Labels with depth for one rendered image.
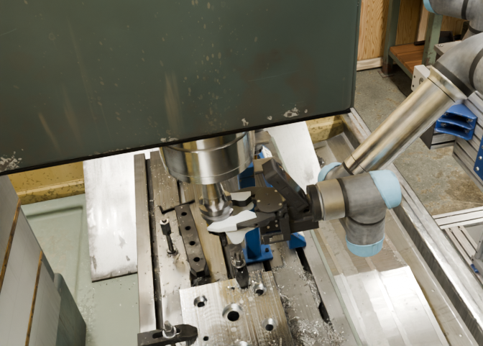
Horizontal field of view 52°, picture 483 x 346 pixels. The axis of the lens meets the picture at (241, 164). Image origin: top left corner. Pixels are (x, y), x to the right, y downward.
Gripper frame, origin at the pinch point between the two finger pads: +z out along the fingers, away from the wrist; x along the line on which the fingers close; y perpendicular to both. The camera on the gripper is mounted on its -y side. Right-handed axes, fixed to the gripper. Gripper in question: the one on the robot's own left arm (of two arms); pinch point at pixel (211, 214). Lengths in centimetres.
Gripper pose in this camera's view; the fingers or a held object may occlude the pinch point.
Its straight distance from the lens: 93.0
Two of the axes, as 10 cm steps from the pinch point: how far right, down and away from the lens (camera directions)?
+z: -9.8, 1.9, -0.2
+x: -1.3, -5.7, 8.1
